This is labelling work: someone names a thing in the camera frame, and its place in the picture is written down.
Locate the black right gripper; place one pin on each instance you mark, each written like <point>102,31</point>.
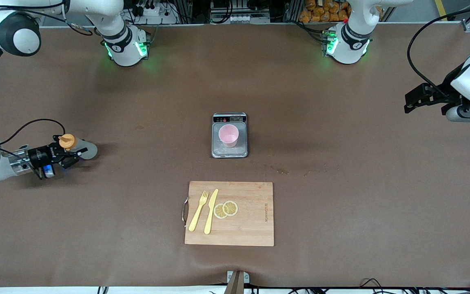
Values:
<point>40,155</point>

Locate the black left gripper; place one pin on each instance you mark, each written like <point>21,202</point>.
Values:
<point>440,96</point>

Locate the pink plastic cup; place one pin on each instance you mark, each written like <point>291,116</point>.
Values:
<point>229,136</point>

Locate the brown table mat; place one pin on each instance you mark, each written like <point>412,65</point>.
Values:
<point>96,228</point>

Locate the orange snack packets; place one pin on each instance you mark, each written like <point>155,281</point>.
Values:
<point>324,11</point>

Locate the yellow plastic fork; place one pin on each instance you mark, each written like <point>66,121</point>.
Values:
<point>198,212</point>

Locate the yellow plastic knife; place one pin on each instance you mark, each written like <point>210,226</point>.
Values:
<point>210,212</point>

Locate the white power strip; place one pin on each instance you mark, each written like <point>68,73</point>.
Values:
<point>155,12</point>

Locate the lemon slice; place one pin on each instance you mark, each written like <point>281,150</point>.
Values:
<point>230,208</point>
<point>220,211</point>

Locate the silver digital kitchen scale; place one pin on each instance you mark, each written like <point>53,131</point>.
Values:
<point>235,153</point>

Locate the wooden cutting board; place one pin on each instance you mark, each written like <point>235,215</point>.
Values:
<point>239,220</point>

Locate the white connector strip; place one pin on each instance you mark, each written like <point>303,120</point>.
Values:
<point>243,18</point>

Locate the metal table edge bracket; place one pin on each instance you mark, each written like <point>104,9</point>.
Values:
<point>238,281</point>

